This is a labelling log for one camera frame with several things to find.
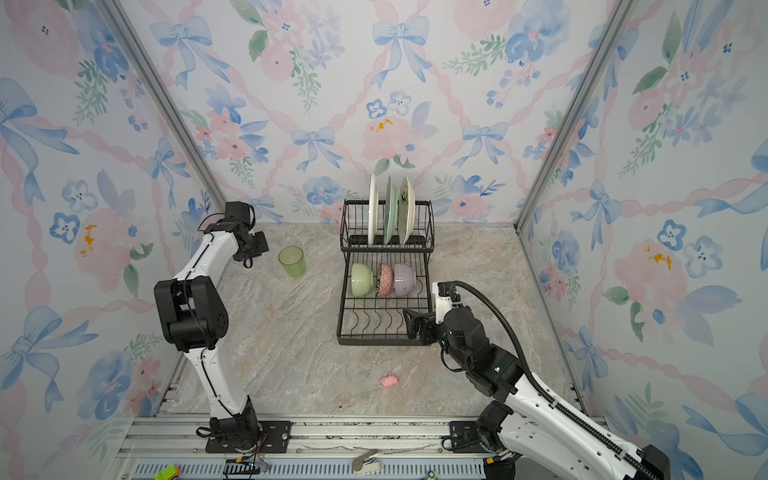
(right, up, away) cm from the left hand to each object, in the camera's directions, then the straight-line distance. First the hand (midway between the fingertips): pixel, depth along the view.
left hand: (259, 245), depth 97 cm
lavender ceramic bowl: (+47, -11, -6) cm, 49 cm away
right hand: (+50, -16, -23) cm, 57 cm away
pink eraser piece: (+42, -38, -16) cm, 59 cm away
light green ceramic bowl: (+34, -11, -5) cm, 36 cm away
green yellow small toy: (-8, -53, -30) cm, 61 cm away
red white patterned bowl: (+41, -11, -5) cm, 43 cm away
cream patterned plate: (+47, +8, -22) cm, 52 cm away
